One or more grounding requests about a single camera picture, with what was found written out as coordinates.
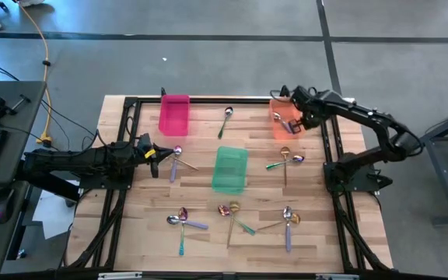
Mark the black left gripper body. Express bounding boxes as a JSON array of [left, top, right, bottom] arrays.
[[135, 133, 158, 161]]

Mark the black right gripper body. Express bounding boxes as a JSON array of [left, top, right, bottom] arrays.
[[299, 101, 326, 130]]

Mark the purple-handled spoon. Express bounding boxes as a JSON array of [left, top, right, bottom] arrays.
[[272, 111, 293, 134], [282, 205, 293, 254], [166, 215, 210, 230], [169, 145, 183, 184]]

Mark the gold spoon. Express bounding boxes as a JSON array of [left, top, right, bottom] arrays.
[[226, 201, 242, 250], [255, 212, 302, 232], [168, 154, 200, 172], [279, 145, 291, 187]]

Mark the teal-handled iridescent spoon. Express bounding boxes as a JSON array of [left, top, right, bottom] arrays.
[[217, 106, 234, 140], [265, 155, 306, 171], [217, 204, 257, 236], [177, 206, 189, 257]]

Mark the orange translucent plastic bin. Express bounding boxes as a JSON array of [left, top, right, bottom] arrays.
[[268, 97, 306, 141]]

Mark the pink translucent plastic bin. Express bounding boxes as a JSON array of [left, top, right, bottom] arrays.
[[158, 93, 191, 138]]

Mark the teal translucent plastic bin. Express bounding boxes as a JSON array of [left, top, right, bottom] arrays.
[[211, 145, 250, 196]]

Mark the grey desk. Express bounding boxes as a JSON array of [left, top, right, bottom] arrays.
[[0, 80, 47, 279]]

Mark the dark metal stand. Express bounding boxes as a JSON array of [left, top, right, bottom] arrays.
[[420, 101, 448, 226]]

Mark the black computer mouse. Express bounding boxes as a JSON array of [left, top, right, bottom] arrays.
[[0, 187, 16, 226]]

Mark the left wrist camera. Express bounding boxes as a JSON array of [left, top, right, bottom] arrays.
[[137, 132, 154, 151]]

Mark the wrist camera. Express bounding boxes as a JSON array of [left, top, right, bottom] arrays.
[[137, 132, 154, 151], [290, 86, 311, 107]]

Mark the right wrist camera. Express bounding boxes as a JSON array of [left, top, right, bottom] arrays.
[[290, 86, 311, 107]]

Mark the black cable loop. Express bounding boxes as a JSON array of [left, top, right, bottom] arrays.
[[269, 84, 293, 103]]

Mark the black floor cable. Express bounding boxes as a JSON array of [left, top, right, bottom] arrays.
[[39, 99, 99, 151]]

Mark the silver bracket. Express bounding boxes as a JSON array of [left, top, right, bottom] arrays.
[[97, 271, 143, 280], [317, 274, 359, 280]]

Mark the yellow cable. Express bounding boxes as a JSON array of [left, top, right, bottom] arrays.
[[16, 2, 54, 148]]

